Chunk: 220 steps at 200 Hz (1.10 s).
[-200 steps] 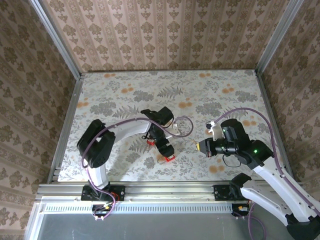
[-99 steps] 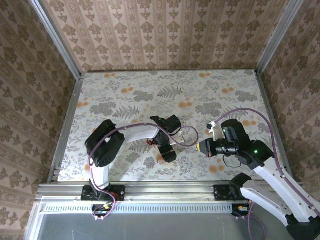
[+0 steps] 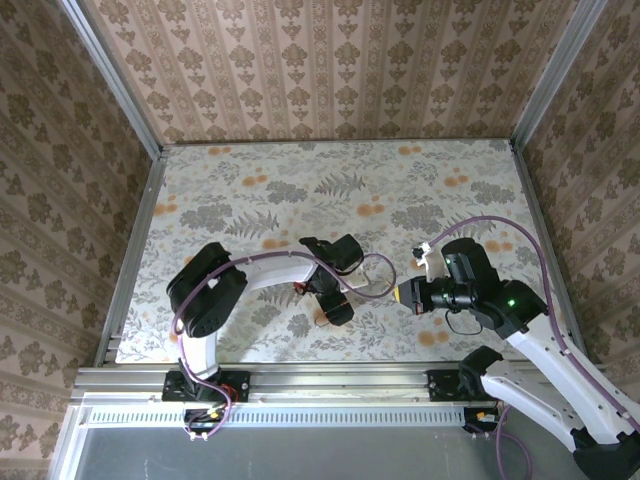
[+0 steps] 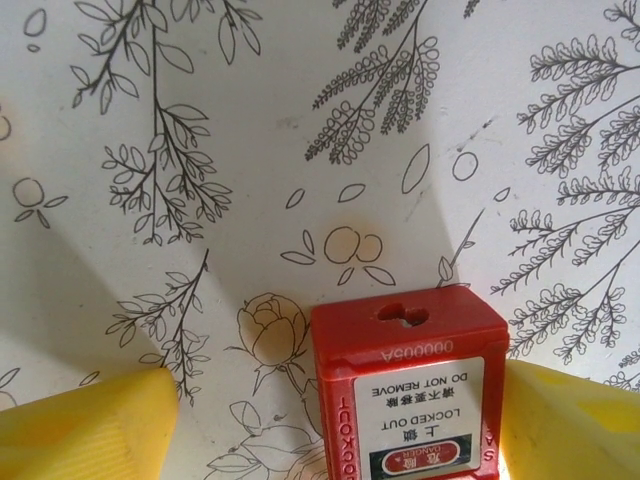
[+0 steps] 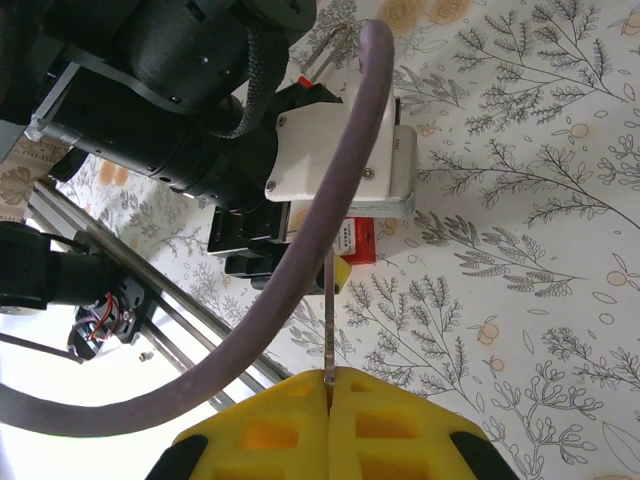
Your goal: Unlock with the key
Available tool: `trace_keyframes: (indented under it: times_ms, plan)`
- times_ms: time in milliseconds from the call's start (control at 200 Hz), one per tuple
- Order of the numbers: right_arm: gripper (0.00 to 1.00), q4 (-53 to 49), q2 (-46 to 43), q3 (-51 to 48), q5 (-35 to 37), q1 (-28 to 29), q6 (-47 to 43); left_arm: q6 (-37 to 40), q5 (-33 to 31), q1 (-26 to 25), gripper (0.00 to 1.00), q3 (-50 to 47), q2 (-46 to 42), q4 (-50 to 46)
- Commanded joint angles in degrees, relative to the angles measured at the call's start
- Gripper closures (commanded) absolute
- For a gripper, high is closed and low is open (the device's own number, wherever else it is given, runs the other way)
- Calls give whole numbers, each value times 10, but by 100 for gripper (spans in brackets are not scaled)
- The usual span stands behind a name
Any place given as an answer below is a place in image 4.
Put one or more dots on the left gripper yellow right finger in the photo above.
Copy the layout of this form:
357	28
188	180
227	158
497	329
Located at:
575	440

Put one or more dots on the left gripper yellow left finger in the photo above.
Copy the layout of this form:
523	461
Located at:
75	445

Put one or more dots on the red safety padlock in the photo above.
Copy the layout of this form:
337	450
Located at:
350	330

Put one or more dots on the floral table cover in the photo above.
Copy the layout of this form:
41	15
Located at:
250	150

